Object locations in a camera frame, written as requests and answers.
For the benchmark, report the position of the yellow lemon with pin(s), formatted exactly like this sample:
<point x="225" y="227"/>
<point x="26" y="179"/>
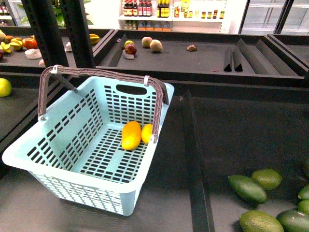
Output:
<point x="146" y="133"/>

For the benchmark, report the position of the yellow mango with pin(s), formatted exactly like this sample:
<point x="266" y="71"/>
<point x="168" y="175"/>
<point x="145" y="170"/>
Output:
<point x="131" y="135"/>

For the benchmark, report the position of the light blue plastic basket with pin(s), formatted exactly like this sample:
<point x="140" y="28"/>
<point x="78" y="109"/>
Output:
<point x="75" y="149"/>

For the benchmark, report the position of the white shelf with bottles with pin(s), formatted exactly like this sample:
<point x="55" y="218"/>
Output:
<point x="205" y="16"/>

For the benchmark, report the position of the green avocado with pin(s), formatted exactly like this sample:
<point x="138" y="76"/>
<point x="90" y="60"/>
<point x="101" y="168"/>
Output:
<point x="247" y="189"/>

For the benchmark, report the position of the black tray divider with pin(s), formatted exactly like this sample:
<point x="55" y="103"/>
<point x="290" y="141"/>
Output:
<point x="201" y="212"/>

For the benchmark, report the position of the green lime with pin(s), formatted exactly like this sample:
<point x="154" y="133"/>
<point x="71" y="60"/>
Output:
<point x="5" y="87"/>

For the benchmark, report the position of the glass door refrigerator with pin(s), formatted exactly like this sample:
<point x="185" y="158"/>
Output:
<point x="285" y="17"/>

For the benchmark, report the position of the black metal shelf frame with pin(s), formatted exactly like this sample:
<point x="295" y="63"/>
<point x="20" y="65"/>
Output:
<point x="42" y="19"/>

